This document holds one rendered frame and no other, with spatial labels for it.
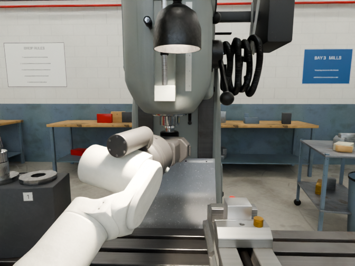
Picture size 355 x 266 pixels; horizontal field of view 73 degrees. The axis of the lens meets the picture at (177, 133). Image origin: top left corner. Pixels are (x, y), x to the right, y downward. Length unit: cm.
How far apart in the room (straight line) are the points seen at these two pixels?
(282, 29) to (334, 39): 477
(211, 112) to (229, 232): 50
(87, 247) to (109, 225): 3
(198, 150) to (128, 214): 69
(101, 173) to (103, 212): 8
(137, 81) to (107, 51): 458
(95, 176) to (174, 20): 25
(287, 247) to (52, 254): 63
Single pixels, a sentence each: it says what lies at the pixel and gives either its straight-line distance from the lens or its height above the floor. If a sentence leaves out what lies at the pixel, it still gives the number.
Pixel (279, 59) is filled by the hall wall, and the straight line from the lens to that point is 515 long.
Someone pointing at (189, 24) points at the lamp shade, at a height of 145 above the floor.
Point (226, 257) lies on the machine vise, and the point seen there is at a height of 101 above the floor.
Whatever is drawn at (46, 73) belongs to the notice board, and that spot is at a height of 180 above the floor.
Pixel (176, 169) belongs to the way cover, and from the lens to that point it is 98.
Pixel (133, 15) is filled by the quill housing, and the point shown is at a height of 151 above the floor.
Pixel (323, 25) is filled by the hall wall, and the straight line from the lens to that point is 556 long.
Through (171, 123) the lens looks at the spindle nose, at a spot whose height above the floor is 129.
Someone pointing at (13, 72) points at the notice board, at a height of 182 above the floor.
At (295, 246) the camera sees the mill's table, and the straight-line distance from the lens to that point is 81.
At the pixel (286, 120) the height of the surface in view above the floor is 94.
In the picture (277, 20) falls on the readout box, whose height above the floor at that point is 158.
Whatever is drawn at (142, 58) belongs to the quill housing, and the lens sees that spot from 52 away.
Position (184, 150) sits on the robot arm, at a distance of 54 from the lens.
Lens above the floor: 135
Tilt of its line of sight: 9 degrees down
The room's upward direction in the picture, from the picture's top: straight up
